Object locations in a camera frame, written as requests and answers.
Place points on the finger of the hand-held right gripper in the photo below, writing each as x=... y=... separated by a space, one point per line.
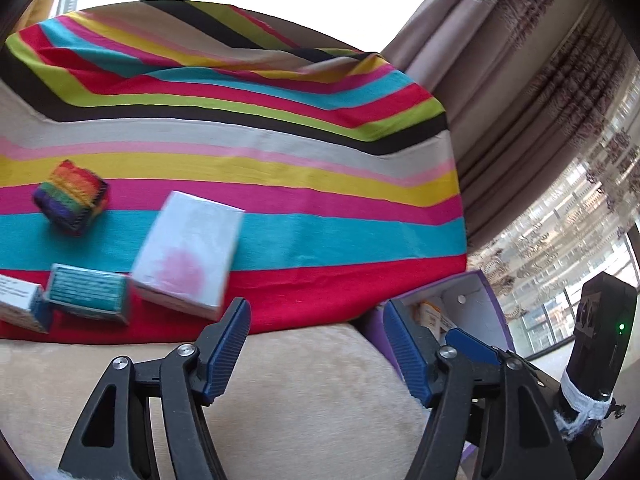
x=472 y=347

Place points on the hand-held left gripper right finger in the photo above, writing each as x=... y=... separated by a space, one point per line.
x=405 y=355

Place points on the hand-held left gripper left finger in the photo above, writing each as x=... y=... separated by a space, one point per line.
x=227 y=355

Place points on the purple storage box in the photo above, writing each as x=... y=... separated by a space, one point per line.
x=465 y=290

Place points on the white box with red print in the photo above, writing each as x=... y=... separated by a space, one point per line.
x=190 y=255

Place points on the orange white packet in bin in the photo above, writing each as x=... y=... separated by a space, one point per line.
x=430 y=317

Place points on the sheer lace curtain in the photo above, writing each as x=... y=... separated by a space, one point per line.
x=540 y=270

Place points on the teal box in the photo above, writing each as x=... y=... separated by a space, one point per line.
x=87 y=290

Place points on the striped colourful blanket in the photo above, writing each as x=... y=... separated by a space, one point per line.
x=250 y=160

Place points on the white blue box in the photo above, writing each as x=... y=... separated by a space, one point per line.
x=17 y=300

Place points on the rainbow striped block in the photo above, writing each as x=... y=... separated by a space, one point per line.
x=70 y=195

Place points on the beige floral curtain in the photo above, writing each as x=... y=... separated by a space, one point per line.
x=525 y=85

